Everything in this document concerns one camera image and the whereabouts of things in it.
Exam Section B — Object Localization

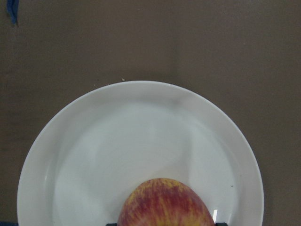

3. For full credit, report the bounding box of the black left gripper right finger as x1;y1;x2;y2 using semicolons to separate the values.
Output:
215;222;228;226

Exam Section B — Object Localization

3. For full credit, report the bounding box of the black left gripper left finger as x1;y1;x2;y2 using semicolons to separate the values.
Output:
105;223;118;226

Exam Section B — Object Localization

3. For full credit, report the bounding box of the red yellow apple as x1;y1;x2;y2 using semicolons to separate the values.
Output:
117;178;215;226

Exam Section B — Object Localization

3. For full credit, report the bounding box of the white round plate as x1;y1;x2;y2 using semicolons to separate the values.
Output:
17;81;264;226

